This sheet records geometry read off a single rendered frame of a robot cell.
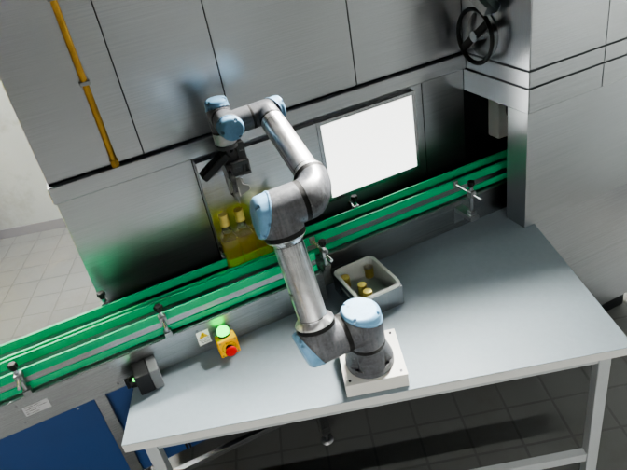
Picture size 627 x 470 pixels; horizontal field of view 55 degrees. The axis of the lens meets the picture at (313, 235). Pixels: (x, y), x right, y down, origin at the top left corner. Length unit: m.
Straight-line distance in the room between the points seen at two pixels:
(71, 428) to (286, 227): 1.12
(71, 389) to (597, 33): 2.18
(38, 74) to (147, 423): 1.11
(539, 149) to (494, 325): 0.73
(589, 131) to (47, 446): 2.29
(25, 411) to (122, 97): 1.05
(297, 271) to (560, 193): 1.34
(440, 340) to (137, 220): 1.12
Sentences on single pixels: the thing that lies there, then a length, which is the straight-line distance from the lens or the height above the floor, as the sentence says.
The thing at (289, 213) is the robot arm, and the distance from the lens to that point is 1.55.
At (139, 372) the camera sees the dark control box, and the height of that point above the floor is 0.84.
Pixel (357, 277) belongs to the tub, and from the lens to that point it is 2.30.
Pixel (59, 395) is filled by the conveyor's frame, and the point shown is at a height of 0.83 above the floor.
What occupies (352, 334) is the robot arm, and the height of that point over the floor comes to 0.99.
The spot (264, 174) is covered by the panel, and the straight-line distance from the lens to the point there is 2.23.
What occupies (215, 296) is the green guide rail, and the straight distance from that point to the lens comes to 2.08.
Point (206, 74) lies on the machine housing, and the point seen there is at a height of 1.60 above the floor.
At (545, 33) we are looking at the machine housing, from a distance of 2.29.
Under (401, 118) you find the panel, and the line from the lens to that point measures 2.43.
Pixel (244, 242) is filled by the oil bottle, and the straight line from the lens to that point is 2.14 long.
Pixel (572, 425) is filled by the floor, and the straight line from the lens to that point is 2.82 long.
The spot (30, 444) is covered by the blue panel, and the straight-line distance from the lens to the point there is 2.31.
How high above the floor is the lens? 2.15
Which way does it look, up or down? 32 degrees down
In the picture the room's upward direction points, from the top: 11 degrees counter-clockwise
